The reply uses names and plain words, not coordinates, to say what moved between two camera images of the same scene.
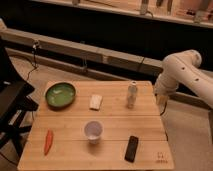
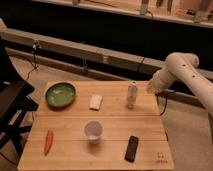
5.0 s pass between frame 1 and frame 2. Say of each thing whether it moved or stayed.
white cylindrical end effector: moved
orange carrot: stayed
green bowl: stayed
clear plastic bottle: stayed
